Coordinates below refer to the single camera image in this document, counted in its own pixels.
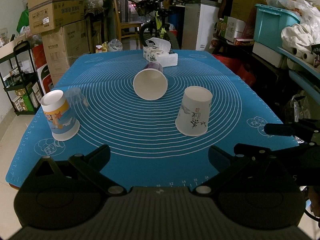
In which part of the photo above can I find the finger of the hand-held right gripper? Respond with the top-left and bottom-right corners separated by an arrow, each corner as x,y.
264,119 -> 320,141
233,143 -> 320,161

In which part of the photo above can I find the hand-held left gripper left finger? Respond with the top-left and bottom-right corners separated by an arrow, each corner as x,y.
24,144 -> 127,197

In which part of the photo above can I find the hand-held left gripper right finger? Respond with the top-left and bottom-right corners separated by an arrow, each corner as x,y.
196,145 -> 293,197

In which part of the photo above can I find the purple paper cup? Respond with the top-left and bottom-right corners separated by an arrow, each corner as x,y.
132,61 -> 168,101

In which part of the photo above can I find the white ink-print paper cup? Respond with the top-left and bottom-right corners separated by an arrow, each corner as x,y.
175,86 -> 213,137

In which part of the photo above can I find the blue orange cartoon paper cup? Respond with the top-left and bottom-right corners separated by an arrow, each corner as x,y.
40,89 -> 80,141

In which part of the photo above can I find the clear plastic cup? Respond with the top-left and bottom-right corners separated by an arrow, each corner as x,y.
64,87 -> 90,111

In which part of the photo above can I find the black plastic bag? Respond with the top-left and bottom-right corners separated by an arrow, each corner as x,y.
284,95 -> 312,123

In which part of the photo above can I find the blue silicone baking mat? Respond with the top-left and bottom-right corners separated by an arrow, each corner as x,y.
5,50 -> 299,191

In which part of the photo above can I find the light blue shelf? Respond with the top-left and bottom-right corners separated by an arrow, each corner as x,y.
277,46 -> 320,98

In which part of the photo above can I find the red bag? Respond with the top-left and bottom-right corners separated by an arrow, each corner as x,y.
214,54 -> 257,86

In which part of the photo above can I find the white storage box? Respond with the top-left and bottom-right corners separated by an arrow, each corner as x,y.
252,41 -> 292,68

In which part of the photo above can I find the white crumpled plastic bag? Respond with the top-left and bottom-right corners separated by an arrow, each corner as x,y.
281,23 -> 320,55

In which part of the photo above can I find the red white appliance box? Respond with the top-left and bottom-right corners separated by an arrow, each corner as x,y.
32,44 -> 55,96

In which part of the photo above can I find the teal plastic storage bin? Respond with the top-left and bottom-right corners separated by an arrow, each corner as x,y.
253,4 -> 302,53

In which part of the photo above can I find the black shelf cart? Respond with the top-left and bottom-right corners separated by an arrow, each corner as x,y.
0,41 -> 42,116

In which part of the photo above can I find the small white plastic bag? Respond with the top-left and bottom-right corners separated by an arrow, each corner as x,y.
107,39 -> 123,52

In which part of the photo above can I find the green white carton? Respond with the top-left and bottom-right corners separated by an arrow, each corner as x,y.
222,16 -> 247,43

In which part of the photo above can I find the tall brown cardboard box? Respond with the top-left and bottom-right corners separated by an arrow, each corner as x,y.
41,19 -> 90,91

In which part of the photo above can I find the printed tissue box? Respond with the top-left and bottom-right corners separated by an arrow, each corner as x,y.
143,37 -> 172,62

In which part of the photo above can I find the white cabinet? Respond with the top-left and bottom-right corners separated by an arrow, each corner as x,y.
181,0 -> 221,52

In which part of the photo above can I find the wooden chair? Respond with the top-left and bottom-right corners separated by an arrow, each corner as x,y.
112,0 -> 143,43

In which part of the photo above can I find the large brown cardboard box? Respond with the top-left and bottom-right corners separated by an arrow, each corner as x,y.
230,0 -> 268,23

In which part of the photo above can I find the black yellow bicycle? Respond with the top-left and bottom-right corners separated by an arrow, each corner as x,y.
128,0 -> 181,51

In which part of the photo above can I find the open brown cardboard box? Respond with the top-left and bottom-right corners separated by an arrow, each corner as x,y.
27,0 -> 87,36

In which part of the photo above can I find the green bag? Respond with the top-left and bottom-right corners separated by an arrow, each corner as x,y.
17,9 -> 30,33

